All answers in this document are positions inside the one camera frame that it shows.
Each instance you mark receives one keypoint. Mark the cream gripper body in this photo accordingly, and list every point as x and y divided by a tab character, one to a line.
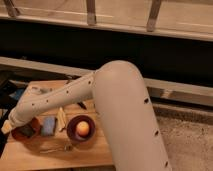
6	128

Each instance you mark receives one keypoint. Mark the dark eraser block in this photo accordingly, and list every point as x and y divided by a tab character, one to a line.
26	130

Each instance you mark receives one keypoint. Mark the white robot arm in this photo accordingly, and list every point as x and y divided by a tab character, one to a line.
125	110

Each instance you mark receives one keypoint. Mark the orange bowl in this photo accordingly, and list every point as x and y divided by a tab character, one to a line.
34	123

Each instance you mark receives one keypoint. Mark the blue object at table edge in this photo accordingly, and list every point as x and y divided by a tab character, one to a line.
17	94

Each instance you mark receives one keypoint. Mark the blue sponge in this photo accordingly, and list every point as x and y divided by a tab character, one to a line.
48	126

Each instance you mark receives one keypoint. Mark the grey folded cloth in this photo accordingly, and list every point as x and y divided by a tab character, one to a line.
40	90

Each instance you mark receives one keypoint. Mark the brush with cream bristles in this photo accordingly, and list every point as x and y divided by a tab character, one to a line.
61	119

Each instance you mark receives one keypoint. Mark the dark purple plate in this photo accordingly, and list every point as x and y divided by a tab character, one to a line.
71	128

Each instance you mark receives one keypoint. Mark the orange fruit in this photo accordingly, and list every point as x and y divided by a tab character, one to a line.
82	128

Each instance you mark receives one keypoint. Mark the black chair frame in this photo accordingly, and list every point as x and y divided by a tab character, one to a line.
6	101

